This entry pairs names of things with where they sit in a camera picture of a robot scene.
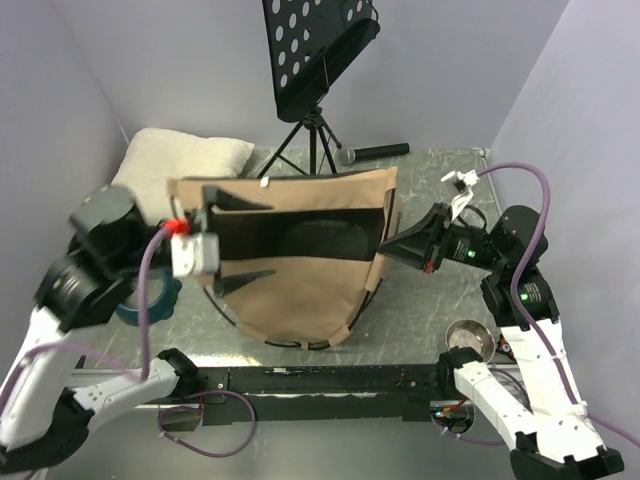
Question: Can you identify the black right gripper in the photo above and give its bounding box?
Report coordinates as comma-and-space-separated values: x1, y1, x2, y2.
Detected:
376, 199, 503, 269

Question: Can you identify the tan pet tent fabric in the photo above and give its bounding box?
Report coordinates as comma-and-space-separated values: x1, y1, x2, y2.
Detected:
167, 167, 402, 342

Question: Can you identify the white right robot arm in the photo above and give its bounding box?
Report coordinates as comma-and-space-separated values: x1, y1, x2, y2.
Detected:
378, 203, 624, 479

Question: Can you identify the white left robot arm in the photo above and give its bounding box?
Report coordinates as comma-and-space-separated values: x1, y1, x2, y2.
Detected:
1, 185, 260, 478

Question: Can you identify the teal pet bowl holder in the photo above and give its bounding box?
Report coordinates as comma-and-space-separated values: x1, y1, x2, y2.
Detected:
115, 269, 182, 327

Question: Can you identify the steel pet bowl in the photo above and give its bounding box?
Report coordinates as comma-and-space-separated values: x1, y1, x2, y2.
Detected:
445, 319, 497, 363

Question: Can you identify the cream white pillow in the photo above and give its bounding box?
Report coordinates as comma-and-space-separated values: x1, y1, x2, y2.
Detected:
112, 128, 254, 223

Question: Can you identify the black microphone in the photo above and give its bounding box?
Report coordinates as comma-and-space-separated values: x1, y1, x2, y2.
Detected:
338, 143, 410, 165

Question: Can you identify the black red toy block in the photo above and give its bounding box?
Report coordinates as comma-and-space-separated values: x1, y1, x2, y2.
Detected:
496, 335, 515, 362

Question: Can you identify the black music stand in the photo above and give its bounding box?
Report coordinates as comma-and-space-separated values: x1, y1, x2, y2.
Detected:
257, 0, 380, 178

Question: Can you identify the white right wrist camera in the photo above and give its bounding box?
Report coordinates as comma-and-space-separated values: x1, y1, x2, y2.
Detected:
441, 170, 479, 221

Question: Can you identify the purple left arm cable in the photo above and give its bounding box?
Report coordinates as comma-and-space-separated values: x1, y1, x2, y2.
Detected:
0, 224, 257, 456

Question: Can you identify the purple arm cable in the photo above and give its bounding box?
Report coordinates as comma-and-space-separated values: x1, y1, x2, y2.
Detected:
434, 160, 640, 449
0, 224, 257, 456

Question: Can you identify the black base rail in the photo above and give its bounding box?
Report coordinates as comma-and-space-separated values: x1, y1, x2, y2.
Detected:
183, 364, 461, 422

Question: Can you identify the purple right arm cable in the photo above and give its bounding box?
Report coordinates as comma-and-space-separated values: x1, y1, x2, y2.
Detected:
434, 160, 640, 449

